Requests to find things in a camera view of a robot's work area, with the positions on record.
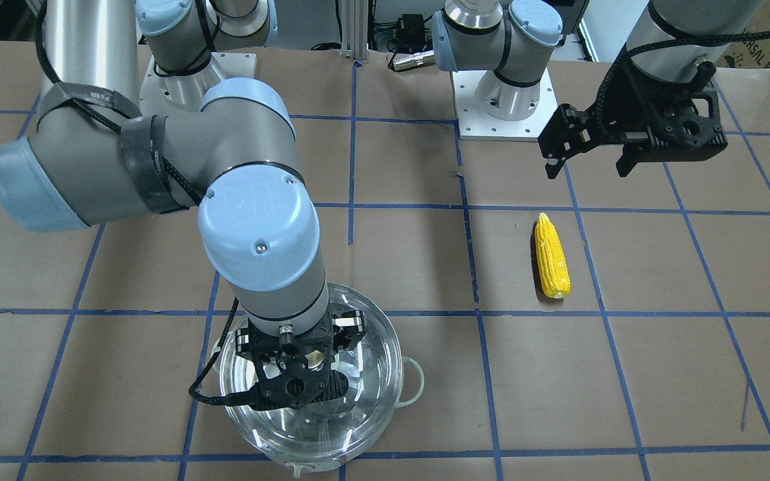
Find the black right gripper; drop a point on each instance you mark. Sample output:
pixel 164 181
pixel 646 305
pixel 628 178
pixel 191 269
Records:
pixel 351 332

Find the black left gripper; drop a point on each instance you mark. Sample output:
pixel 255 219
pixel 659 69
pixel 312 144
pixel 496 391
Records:
pixel 623 115

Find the glass pot lid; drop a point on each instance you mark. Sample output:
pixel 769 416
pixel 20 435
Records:
pixel 237 374

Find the yellow corn cob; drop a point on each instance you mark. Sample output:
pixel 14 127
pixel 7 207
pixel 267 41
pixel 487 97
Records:
pixel 551 262

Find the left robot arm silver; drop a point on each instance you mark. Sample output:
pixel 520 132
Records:
pixel 515 39

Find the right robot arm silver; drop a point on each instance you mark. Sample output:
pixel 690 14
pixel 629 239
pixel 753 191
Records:
pixel 96 158

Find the silver metal connector plug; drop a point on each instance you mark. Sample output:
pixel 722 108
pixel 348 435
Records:
pixel 412 61

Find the black power adapter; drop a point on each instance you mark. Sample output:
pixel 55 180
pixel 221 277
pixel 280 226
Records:
pixel 409 27

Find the steel pot pale green handles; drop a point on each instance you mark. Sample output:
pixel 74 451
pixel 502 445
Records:
pixel 412 387

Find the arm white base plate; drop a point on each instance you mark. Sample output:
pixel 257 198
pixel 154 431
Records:
pixel 164 96
pixel 488 109

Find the aluminium frame post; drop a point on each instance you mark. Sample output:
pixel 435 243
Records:
pixel 354 23

